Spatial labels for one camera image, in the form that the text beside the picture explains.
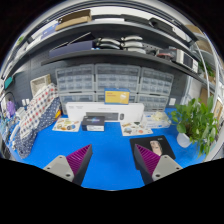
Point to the animal sticker sheet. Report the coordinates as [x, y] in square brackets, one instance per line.
[135, 129]

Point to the green potted plant white pot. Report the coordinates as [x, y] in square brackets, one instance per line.
[195, 123]

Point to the black mouse pad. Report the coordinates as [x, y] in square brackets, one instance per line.
[143, 141]

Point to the navy polka dot cloth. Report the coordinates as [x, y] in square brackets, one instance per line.
[45, 128]

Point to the teal plastic item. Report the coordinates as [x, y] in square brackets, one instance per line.
[8, 83]

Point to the white blue glove box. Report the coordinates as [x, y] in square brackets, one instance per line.
[155, 120]

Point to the red blue checkered cloth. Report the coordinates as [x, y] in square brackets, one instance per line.
[38, 106]

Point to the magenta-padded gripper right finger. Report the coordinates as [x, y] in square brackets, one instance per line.
[166, 166]

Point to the grey wall shelf unit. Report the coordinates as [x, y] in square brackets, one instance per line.
[110, 55]

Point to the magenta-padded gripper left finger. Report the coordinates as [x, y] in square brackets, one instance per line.
[58, 166]

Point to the purple plastic item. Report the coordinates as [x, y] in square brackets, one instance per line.
[10, 108]

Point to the white woven basket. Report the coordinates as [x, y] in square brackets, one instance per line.
[40, 85]

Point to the small black box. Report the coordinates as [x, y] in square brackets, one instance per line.
[93, 125]

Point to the food sticker sheet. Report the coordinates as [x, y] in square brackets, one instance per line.
[66, 125]

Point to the long white keyboard box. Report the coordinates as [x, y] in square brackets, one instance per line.
[76, 110]

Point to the yellow and blue box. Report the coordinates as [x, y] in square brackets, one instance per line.
[116, 97]

